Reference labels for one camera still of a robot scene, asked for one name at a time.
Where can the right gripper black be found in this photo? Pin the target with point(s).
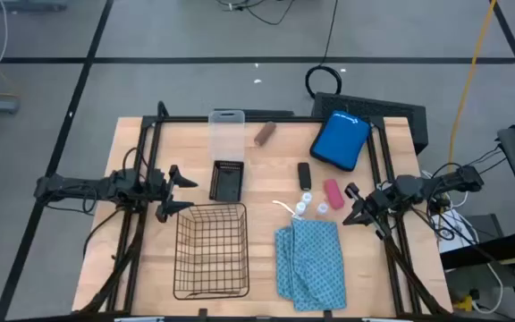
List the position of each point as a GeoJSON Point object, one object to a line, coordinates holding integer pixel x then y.
{"type": "Point", "coordinates": [376, 203]}

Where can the blue patterned cloth gown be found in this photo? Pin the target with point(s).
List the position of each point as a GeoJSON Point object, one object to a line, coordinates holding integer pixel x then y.
{"type": "Point", "coordinates": [311, 264]}

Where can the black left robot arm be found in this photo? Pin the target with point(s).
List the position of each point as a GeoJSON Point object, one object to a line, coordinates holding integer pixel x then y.
{"type": "Point", "coordinates": [105, 188]}

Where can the white printed paper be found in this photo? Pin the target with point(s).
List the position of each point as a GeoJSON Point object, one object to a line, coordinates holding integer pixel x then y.
{"type": "Point", "coordinates": [456, 232]}

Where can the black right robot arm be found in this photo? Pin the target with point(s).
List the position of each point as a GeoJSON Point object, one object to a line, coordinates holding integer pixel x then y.
{"type": "Point", "coordinates": [418, 185]}

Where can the small white plastic bottle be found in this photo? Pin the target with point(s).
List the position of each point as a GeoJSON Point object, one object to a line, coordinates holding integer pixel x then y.
{"type": "Point", "coordinates": [322, 208]}
{"type": "Point", "coordinates": [300, 208]}
{"type": "Point", "coordinates": [306, 197]}

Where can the small tan plush object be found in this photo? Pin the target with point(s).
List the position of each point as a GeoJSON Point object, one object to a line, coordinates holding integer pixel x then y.
{"type": "Point", "coordinates": [265, 133]}

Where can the grey floor box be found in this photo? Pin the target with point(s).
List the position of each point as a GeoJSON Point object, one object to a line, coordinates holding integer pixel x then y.
{"type": "Point", "coordinates": [29, 5]}

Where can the black plastic tray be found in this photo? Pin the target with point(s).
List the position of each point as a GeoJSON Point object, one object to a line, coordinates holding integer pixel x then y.
{"type": "Point", "coordinates": [227, 183]}

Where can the clear plastic container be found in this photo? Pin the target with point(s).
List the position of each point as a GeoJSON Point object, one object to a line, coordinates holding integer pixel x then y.
{"type": "Point", "coordinates": [226, 134]}

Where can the pink bandage roll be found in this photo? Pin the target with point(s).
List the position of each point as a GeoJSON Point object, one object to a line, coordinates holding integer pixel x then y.
{"type": "Point", "coordinates": [333, 194]}

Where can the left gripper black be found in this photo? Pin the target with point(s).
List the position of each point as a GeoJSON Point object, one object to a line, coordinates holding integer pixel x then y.
{"type": "Point", "coordinates": [167, 197]}

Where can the small black device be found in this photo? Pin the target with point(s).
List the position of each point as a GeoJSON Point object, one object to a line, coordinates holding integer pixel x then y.
{"type": "Point", "coordinates": [304, 176]}

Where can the yellow power plug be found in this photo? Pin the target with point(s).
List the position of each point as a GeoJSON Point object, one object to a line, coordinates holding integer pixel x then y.
{"type": "Point", "coordinates": [463, 304]}

